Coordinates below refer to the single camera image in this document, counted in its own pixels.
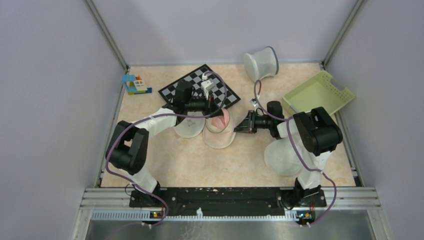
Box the white mesh laundry bag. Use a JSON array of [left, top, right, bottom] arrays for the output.
[[263, 138, 304, 177], [173, 110, 236, 149]]

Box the black and white chessboard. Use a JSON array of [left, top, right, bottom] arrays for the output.
[[158, 64, 241, 109]]

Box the light green plastic basket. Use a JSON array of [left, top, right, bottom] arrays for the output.
[[281, 70, 356, 115]]

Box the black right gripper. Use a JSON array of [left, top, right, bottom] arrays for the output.
[[233, 110, 273, 134]]

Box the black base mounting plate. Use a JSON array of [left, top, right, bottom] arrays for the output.
[[129, 187, 327, 217]]

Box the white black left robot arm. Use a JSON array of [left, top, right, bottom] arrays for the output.
[[105, 80, 223, 207]]

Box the aluminium front frame rail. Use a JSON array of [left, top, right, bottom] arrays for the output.
[[72, 187, 394, 240]]

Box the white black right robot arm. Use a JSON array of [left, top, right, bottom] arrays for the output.
[[234, 101, 343, 206]]

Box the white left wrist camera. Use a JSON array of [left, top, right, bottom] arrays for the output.
[[200, 73, 216, 99]]

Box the pink bra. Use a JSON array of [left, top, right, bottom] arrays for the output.
[[210, 108, 231, 130]]

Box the colourful toy block house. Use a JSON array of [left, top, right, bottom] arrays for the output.
[[121, 74, 153, 95]]

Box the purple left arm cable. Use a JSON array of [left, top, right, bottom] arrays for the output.
[[104, 70, 229, 229]]

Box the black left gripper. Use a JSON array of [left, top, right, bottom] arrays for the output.
[[184, 90, 225, 119]]

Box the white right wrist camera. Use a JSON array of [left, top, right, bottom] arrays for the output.
[[249, 98, 259, 110]]

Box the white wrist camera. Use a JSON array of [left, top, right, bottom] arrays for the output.
[[249, 98, 259, 110], [200, 73, 216, 99]]

